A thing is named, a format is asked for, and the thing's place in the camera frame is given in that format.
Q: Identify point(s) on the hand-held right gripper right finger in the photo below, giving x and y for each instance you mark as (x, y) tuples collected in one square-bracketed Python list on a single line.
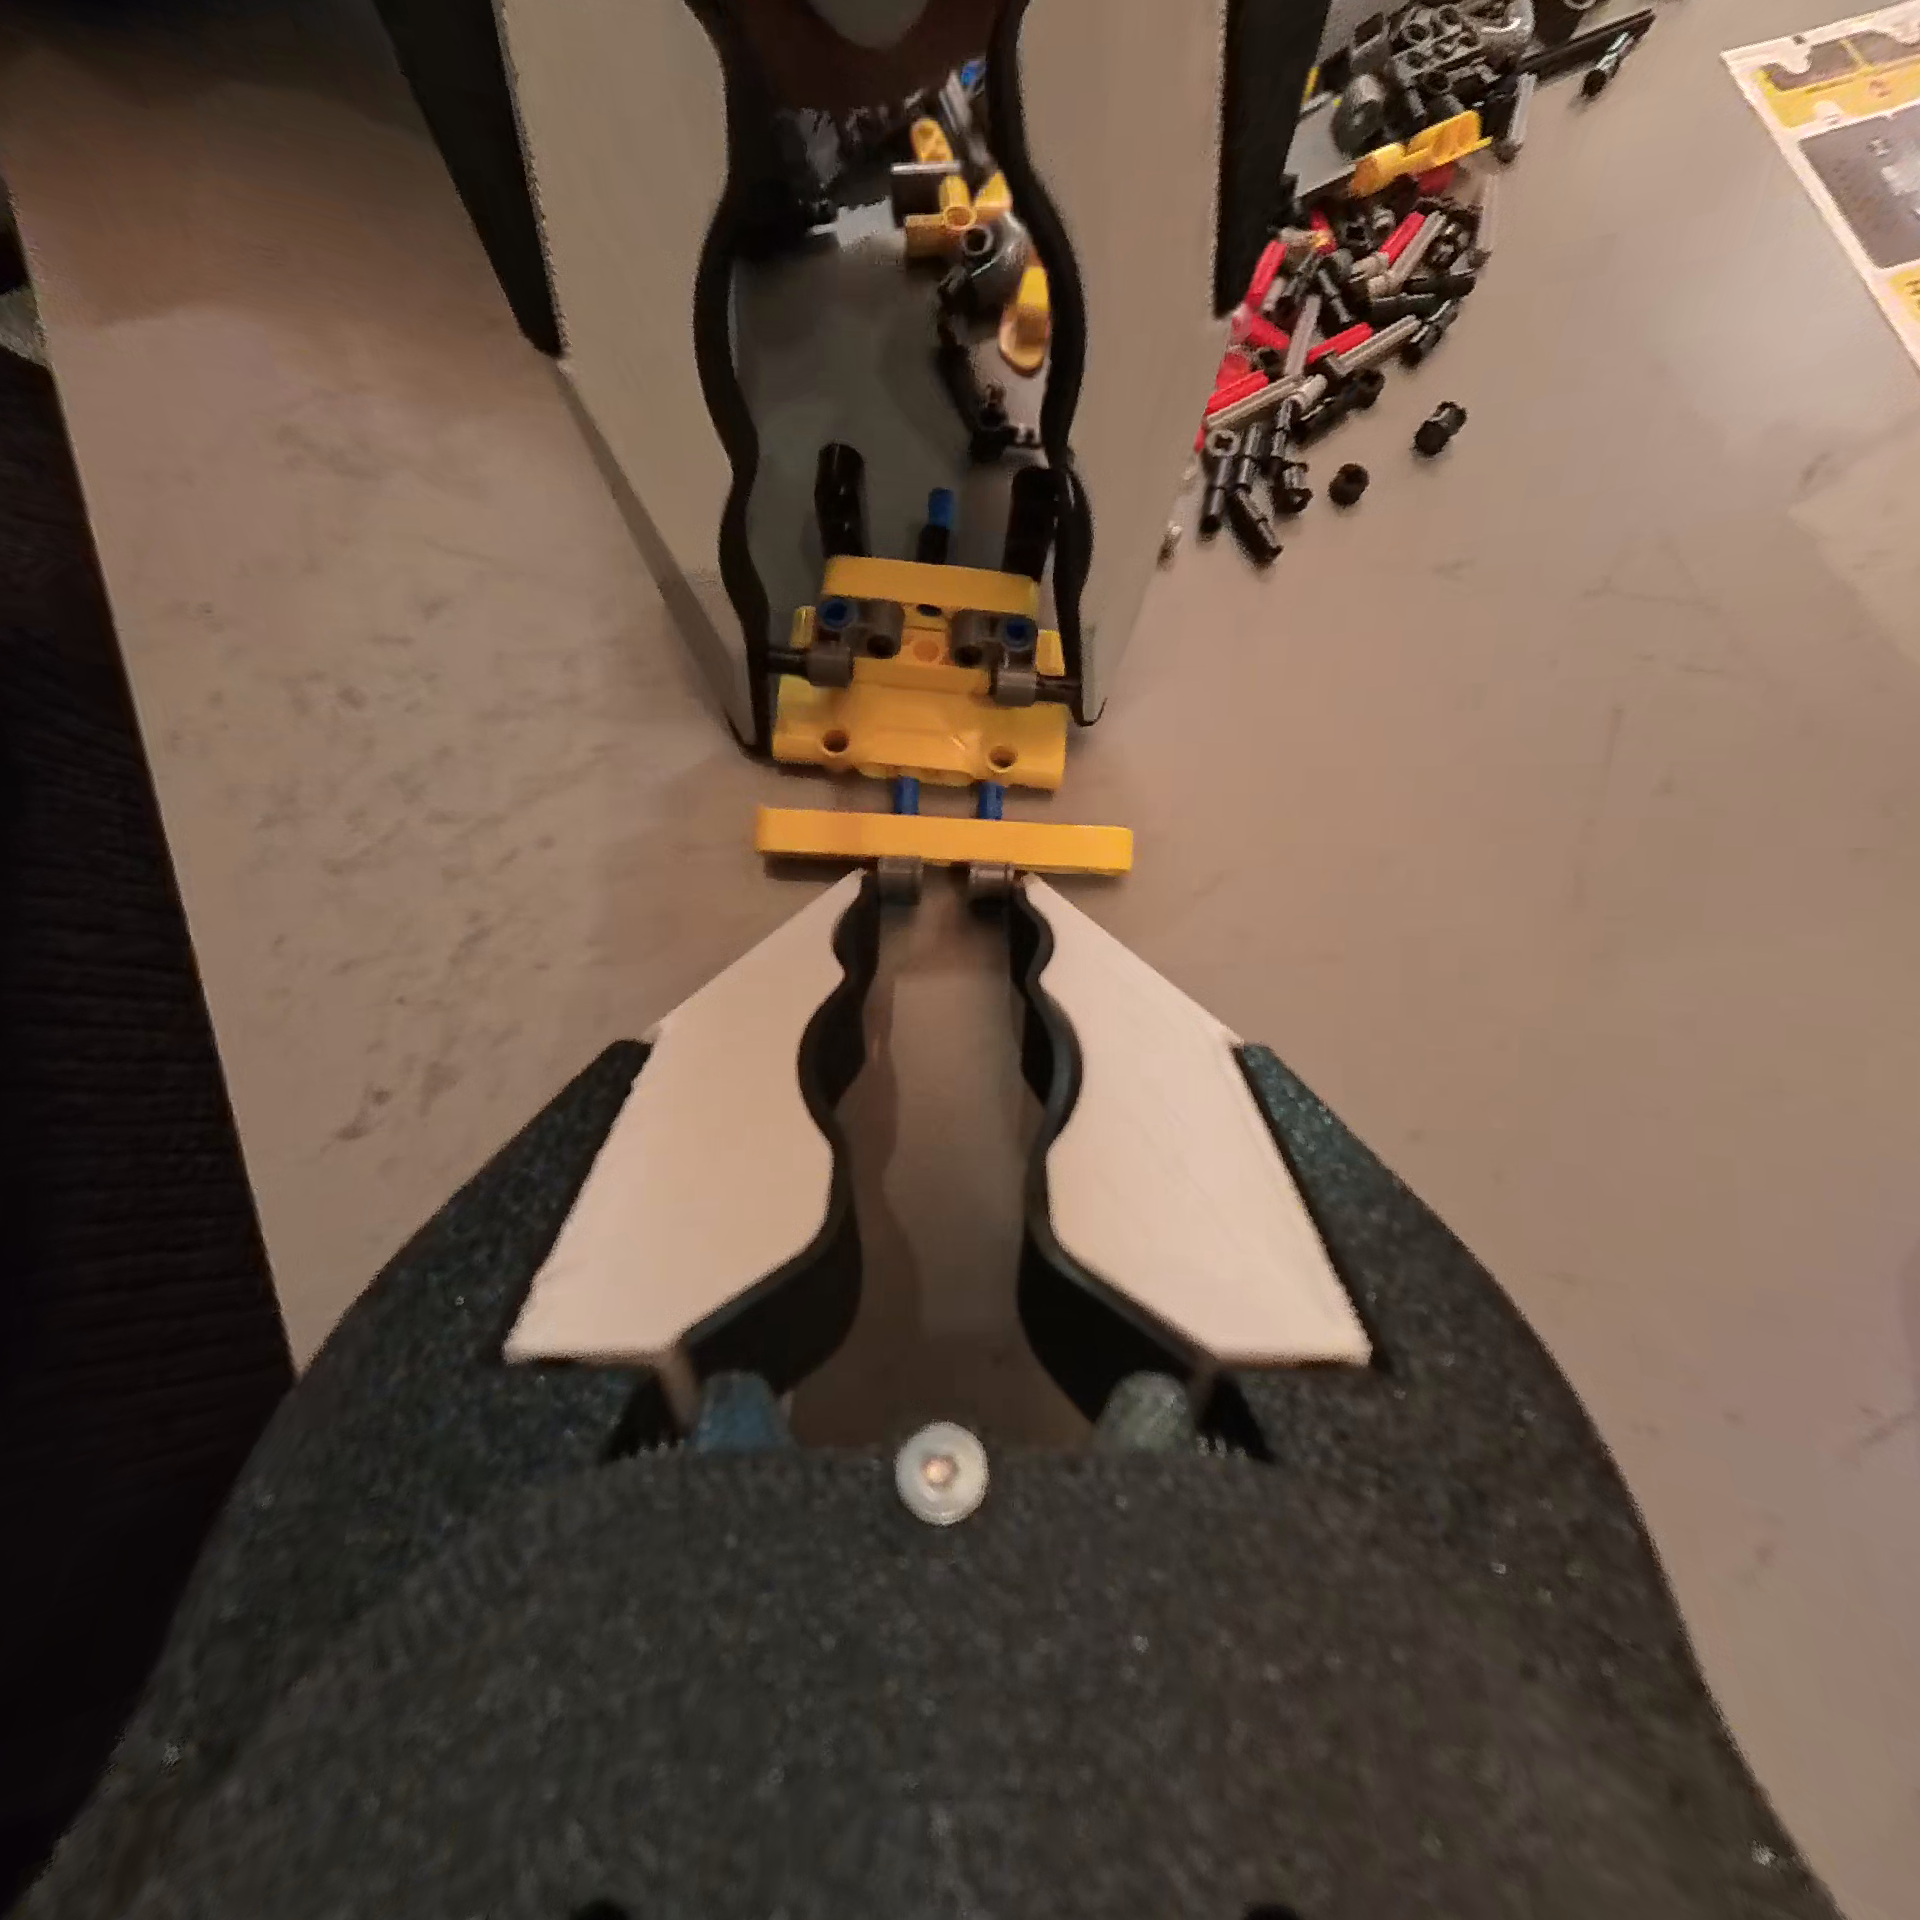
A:
[(1188, 1200)]

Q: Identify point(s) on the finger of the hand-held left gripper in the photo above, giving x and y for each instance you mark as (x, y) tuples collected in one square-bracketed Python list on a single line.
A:
[(1140, 300), (631, 300)]

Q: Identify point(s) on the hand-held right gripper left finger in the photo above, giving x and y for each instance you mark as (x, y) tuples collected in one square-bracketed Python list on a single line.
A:
[(704, 1200)]

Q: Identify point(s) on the pile of toy building parts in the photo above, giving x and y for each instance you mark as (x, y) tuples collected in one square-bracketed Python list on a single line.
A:
[(1359, 300)]

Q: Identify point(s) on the yellow toy beam with holes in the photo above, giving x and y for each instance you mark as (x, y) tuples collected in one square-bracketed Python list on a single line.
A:
[(1048, 844)]

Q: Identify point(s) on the small yellow toy subassembly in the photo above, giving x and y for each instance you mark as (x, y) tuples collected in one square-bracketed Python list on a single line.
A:
[(914, 706)]

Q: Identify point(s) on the yellow grey sticker sheet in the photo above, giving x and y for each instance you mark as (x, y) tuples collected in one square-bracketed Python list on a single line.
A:
[(1843, 151)]

